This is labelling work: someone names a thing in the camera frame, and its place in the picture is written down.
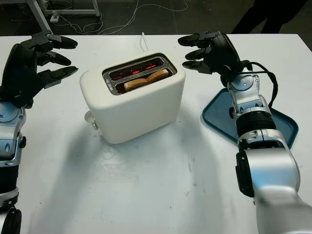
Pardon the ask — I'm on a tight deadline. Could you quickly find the browned toast slice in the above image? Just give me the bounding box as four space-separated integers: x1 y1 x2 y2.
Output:
124 68 169 93

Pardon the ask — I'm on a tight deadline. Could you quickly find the white toaster power cord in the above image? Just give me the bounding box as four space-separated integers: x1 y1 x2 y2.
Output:
140 32 150 53

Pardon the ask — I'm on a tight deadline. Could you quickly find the thin white floor cable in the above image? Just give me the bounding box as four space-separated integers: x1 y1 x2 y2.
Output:
57 0 156 35

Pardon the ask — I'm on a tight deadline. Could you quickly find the person in dark trousers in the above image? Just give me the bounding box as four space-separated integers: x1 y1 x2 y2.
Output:
231 0 312 35

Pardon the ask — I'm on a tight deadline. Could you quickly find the grey metal frame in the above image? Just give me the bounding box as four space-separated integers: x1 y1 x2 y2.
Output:
31 0 102 35

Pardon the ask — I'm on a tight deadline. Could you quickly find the blue plastic tray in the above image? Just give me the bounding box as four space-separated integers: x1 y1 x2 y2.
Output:
201 87 300 149

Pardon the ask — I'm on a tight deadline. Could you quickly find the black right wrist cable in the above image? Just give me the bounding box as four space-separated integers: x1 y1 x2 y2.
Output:
241 61 279 108

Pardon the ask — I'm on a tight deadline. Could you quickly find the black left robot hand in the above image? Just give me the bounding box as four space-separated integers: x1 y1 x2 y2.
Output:
4 33 79 90

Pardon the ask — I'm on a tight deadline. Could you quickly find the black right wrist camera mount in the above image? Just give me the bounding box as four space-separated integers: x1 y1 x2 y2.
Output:
220 67 245 87

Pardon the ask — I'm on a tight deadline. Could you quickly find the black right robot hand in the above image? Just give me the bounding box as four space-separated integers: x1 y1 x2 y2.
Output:
177 31 245 75

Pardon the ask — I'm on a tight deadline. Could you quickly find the white toaster lever knob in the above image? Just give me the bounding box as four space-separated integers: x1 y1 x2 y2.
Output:
84 111 99 130

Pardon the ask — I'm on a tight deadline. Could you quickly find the white two-slot toaster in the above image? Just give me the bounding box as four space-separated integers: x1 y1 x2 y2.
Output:
79 52 186 145

